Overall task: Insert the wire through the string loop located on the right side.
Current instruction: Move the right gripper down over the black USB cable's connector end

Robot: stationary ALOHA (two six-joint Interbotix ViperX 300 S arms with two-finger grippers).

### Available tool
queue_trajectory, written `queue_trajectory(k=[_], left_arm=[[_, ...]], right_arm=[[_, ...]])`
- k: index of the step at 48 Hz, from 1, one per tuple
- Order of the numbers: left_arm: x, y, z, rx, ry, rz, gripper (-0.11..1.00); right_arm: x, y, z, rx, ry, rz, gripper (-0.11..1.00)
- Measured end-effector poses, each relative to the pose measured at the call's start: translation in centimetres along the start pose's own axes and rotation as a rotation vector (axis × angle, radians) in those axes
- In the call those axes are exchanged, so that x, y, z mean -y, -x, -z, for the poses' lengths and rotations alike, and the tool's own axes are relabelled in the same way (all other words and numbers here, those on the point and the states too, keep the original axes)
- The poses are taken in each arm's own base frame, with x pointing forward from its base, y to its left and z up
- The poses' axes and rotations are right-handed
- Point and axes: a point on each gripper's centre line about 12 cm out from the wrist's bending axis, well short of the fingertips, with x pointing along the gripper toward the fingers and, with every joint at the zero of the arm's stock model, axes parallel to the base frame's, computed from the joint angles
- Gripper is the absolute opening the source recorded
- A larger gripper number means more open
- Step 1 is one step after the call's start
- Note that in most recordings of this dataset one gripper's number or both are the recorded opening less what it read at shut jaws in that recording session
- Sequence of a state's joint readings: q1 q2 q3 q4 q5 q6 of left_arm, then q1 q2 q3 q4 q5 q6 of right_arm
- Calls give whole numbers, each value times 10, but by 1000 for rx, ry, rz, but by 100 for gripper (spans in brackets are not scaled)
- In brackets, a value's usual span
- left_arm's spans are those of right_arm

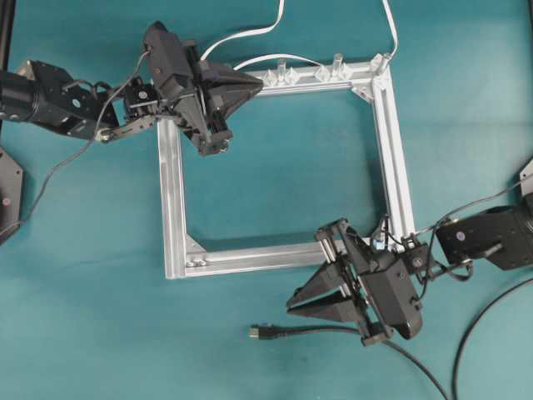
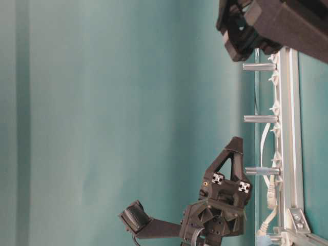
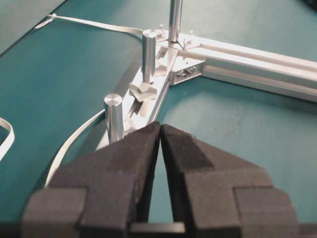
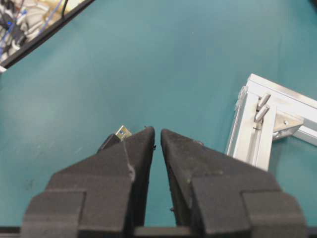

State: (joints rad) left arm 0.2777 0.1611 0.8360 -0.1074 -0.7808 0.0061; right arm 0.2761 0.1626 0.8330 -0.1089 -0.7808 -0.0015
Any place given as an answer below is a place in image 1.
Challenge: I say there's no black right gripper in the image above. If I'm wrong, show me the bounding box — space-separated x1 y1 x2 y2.
287 218 395 346

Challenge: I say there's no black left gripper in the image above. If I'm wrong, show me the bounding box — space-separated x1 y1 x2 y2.
159 39 264 156

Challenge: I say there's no white ethernet cable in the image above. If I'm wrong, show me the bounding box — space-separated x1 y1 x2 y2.
200 0 401 70

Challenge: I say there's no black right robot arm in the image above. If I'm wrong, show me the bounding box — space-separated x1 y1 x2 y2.
286 205 532 346

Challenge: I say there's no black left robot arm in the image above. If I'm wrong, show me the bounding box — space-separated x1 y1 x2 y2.
1 35 263 156

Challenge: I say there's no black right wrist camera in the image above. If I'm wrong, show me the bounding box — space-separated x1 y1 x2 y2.
358 250 422 340

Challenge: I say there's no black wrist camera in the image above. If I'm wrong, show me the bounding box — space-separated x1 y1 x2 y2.
358 250 422 340
142 21 193 102

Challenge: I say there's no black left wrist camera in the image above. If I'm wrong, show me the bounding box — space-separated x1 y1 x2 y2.
142 21 193 102

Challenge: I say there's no grey left camera cable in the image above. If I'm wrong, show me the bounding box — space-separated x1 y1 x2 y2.
0 49 152 234

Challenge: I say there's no grey camera cable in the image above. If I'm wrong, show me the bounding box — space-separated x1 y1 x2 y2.
416 174 533 234
0 49 152 234

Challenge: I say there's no black USB cable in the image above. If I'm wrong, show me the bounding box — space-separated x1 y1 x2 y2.
248 322 451 400

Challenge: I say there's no clear standoff post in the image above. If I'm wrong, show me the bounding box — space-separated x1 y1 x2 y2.
276 58 287 85
331 53 343 79

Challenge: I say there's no grey right camera cable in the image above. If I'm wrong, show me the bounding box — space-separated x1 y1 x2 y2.
416 174 533 234

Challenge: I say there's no square aluminium extrusion frame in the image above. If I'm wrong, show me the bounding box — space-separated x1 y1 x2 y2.
157 54 416 279

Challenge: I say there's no black thick cable right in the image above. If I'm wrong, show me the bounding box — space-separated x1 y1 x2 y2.
452 277 533 400

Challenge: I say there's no black vertical rail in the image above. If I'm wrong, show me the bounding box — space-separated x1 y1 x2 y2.
0 0 16 70

